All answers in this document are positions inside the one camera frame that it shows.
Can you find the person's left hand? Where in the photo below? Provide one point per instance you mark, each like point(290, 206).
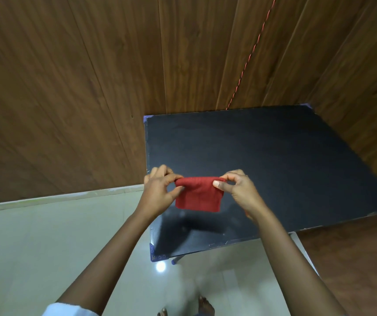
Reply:
point(155, 197)

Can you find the person's right hand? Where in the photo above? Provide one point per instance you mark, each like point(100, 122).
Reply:
point(246, 194)

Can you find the red cleaning cloth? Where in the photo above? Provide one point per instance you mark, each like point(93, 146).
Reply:
point(198, 194)

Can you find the person's right forearm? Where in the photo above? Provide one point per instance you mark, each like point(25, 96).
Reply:
point(294, 273)

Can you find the person's left forearm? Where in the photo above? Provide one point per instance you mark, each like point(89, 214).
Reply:
point(106, 266)

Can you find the person's left foot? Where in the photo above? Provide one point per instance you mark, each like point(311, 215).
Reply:
point(163, 312)

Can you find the person's foot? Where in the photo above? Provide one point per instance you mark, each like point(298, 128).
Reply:
point(205, 307)
point(163, 312)

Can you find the person's right foot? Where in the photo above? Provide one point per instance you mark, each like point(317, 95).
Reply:
point(205, 307)

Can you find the cream tiled floor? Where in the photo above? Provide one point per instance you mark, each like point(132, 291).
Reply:
point(43, 253)

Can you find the person's left white sleeve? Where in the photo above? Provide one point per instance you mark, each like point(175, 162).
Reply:
point(66, 310)

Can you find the black table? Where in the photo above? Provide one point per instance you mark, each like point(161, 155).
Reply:
point(290, 154)

